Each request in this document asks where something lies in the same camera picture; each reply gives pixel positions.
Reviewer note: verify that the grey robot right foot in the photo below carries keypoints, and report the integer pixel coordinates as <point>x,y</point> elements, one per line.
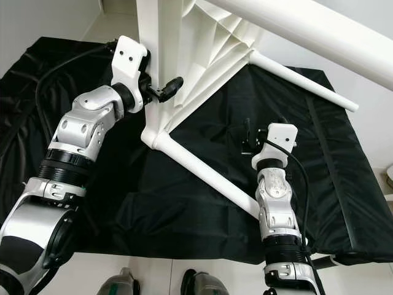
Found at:
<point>206,284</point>

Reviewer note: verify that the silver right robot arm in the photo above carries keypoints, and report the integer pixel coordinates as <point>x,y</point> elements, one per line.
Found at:
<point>276,200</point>

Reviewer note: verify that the white plastic children table top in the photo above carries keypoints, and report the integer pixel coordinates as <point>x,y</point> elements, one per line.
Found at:
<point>178,37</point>

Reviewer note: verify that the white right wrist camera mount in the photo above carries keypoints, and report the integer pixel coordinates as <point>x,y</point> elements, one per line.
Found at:
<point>276,142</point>

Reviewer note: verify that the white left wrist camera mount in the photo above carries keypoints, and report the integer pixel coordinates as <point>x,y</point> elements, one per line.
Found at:
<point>129,61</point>

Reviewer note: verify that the black table cloth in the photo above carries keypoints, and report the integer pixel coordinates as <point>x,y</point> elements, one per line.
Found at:
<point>172,215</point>

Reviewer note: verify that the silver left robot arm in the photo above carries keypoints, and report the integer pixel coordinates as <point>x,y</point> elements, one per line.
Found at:
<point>80,129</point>

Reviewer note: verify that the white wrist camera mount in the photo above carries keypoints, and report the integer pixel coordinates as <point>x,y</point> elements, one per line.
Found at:
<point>129,61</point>
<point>276,142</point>

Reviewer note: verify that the white round chair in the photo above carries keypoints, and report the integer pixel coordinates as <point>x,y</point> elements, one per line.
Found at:
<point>390,181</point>

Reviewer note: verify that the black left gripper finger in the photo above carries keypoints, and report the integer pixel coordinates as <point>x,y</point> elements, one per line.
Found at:
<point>171,88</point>

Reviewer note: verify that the grey robot foot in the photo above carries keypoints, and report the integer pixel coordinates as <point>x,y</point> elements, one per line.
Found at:
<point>121,283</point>
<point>206,284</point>

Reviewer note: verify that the grey robot left foot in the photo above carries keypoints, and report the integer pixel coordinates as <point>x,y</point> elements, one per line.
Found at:
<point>121,283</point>

